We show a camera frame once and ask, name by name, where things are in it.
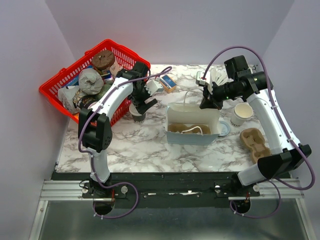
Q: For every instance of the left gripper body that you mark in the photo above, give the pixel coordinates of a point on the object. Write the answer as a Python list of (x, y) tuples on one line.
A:
[(139, 96)]

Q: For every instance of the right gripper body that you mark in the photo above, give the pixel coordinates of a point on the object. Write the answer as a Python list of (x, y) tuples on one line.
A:
[(218, 94)]

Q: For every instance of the white coffee cup lid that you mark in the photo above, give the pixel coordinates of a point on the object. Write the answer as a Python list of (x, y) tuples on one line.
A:
[(133, 111)]

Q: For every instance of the white paper bag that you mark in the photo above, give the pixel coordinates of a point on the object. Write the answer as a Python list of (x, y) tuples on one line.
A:
[(191, 114)]

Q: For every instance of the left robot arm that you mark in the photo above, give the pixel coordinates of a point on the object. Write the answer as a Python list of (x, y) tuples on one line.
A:
[(94, 124)]

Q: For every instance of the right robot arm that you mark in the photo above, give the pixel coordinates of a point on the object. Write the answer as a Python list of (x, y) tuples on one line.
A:
[(287, 152)]

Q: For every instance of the small blue orange box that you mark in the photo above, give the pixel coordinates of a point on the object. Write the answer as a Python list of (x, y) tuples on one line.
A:
[(168, 83)]

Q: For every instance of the brown round lid container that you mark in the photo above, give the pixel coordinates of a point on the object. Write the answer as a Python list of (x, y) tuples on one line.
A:
[(103, 60)]

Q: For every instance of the grey crumpled paper bag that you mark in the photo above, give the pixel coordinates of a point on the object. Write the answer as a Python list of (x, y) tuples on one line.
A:
[(90, 81)]

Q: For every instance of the brown cardboard cup carrier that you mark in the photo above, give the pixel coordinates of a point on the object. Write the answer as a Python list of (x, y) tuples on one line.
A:
[(254, 141)]

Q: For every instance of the black labelled tub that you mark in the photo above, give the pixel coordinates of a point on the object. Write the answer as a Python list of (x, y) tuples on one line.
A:
[(86, 101)]

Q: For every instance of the white printed plastic bag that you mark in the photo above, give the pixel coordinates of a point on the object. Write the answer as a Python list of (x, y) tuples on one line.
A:
[(70, 97)]

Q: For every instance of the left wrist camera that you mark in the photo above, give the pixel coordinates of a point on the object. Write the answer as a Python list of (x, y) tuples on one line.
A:
[(153, 87)]

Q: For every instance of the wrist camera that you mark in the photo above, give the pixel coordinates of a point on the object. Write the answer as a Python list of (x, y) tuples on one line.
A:
[(153, 87), (205, 80)]

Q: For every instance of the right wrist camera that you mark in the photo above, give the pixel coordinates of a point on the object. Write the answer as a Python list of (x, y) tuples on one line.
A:
[(205, 80)]

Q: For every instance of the black mounting rail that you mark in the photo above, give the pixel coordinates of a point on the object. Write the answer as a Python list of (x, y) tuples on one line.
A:
[(163, 190)]

